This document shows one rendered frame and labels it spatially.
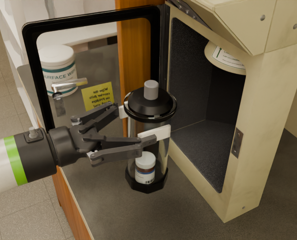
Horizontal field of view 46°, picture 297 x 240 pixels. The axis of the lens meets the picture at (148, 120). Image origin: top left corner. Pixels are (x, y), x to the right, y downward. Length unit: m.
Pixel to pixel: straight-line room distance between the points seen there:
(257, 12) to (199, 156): 0.50
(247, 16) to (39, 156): 0.41
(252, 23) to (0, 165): 0.46
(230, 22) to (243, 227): 0.55
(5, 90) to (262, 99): 2.73
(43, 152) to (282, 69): 0.44
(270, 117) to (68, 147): 0.39
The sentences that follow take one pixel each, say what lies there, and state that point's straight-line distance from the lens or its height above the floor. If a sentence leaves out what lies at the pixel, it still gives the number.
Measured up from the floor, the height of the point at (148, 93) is 1.30.
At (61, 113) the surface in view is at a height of 1.16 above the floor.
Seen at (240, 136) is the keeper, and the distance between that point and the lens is 0.71.
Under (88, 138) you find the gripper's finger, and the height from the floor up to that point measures 1.24.
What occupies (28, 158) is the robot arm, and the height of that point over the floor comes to 1.25.
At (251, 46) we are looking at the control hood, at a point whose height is 1.43.
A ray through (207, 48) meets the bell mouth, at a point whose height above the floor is 1.33.
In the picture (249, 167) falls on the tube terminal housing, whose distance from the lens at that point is 0.79.
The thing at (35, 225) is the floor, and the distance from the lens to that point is 2.12.
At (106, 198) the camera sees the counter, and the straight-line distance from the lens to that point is 0.95.
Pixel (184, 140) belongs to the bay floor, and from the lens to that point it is 0.99.
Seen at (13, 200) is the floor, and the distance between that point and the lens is 2.27.
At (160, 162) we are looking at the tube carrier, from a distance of 0.76.
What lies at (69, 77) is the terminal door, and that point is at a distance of 0.83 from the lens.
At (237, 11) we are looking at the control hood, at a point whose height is 1.49.
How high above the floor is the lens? 1.68
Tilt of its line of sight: 39 degrees down
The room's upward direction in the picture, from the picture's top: straight up
